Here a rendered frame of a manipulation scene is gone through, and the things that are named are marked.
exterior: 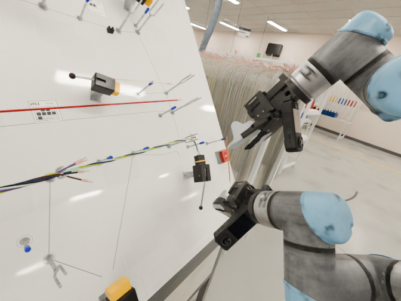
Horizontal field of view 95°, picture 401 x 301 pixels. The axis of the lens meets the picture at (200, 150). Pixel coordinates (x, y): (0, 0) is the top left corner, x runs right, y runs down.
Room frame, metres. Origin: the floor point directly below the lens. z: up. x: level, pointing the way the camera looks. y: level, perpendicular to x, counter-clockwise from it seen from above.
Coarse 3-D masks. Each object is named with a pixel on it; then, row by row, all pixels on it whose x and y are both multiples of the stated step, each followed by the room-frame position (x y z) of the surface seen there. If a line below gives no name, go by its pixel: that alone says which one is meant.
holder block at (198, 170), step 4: (200, 164) 0.52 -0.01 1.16; (204, 164) 0.53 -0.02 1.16; (208, 164) 0.54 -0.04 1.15; (196, 168) 0.52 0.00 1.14; (200, 168) 0.51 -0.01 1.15; (204, 168) 0.52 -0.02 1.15; (208, 168) 0.53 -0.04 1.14; (196, 172) 0.52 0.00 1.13; (200, 172) 0.51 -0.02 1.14; (204, 172) 0.51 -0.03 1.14; (208, 172) 0.53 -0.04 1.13; (196, 176) 0.51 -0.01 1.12; (200, 176) 0.50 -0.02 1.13; (204, 176) 0.50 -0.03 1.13; (208, 176) 0.52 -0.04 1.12; (196, 180) 0.50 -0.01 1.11; (200, 180) 0.49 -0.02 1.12; (204, 180) 0.50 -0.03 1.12; (208, 180) 0.51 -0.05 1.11
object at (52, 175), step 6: (78, 162) 0.29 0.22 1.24; (66, 168) 0.27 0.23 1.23; (48, 174) 0.25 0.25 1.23; (54, 174) 0.25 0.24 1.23; (60, 174) 0.26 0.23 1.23; (66, 174) 0.27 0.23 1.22; (30, 180) 0.23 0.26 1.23; (36, 180) 0.23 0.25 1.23; (42, 180) 0.24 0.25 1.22; (84, 180) 0.28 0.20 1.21; (6, 186) 0.20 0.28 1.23; (12, 186) 0.21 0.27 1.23; (18, 186) 0.21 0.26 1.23; (24, 186) 0.22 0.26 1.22; (0, 192) 0.20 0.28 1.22
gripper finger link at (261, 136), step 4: (260, 132) 0.48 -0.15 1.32; (264, 132) 0.48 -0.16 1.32; (256, 136) 0.50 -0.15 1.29; (260, 136) 0.48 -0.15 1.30; (264, 136) 0.48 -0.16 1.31; (268, 136) 0.49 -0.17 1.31; (252, 140) 0.50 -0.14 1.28; (256, 140) 0.49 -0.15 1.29; (260, 140) 0.49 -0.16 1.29; (248, 144) 0.51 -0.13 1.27; (252, 144) 0.50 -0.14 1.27; (256, 144) 0.49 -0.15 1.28; (244, 148) 0.51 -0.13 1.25; (248, 148) 0.50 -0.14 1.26
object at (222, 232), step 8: (240, 208) 0.35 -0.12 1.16; (232, 216) 0.34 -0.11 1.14; (240, 216) 0.33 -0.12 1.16; (248, 216) 0.33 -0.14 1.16; (224, 224) 0.33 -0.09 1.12; (232, 224) 0.32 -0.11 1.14; (240, 224) 0.32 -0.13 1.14; (248, 224) 0.33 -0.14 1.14; (216, 232) 0.32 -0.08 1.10; (224, 232) 0.31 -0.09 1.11; (232, 232) 0.31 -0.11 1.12; (240, 232) 0.32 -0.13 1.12; (216, 240) 0.30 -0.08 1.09; (224, 240) 0.30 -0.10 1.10; (232, 240) 0.31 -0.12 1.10; (224, 248) 0.30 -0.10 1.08
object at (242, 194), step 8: (248, 184) 0.41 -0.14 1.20; (232, 192) 0.41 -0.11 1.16; (240, 192) 0.38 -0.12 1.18; (248, 192) 0.39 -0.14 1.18; (256, 192) 0.35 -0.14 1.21; (232, 200) 0.38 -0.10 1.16; (240, 200) 0.37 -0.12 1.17; (248, 200) 0.37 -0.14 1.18; (224, 208) 0.38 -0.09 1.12; (232, 208) 0.36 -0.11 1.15; (248, 208) 0.32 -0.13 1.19
